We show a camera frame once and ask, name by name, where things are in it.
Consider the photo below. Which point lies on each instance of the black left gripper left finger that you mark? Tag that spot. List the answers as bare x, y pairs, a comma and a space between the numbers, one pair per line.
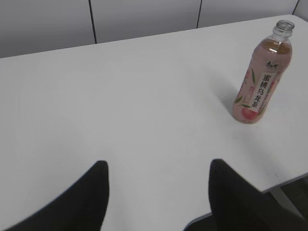
82, 207

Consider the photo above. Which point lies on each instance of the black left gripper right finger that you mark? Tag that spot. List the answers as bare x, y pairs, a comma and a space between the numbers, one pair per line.
238, 206

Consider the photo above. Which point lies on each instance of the pink oolong tea bottle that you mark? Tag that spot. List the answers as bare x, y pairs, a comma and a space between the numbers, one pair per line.
269, 60

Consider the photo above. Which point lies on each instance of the white table leg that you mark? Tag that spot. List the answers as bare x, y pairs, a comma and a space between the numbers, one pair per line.
284, 201

